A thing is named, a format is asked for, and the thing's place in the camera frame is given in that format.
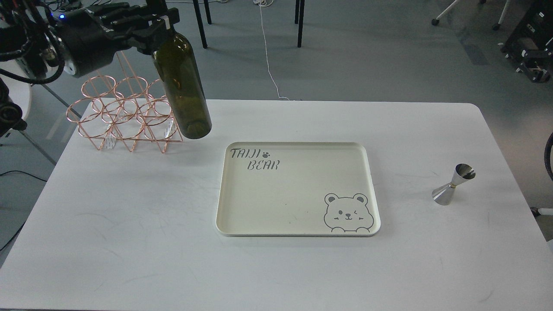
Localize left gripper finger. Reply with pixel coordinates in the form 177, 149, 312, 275
114, 26, 167, 55
89, 0, 180, 33

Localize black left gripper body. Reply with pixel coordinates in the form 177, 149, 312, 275
54, 11, 117, 78

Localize dark green wine bottle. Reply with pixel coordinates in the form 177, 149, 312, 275
152, 29, 213, 140

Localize steel double jigger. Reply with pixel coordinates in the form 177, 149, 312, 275
431, 163, 476, 206

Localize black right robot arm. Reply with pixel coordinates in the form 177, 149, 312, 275
543, 132, 553, 180

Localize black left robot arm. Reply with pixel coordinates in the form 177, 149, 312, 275
1, 0, 180, 85

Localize black table legs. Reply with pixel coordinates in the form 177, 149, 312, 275
183, 0, 306, 49

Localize cream bear serving tray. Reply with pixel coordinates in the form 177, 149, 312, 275
216, 142, 381, 237

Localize office chair base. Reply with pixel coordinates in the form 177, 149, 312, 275
430, 0, 513, 32

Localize black equipment cart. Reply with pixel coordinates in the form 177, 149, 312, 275
500, 0, 553, 83

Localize black floor cables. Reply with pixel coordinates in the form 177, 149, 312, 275
43, 0, 111, 13

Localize copper wire bottle rack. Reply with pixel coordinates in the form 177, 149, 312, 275
66, 52, 184, 153

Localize white floor cable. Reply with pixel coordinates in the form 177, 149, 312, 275
253, 0, 291, 101

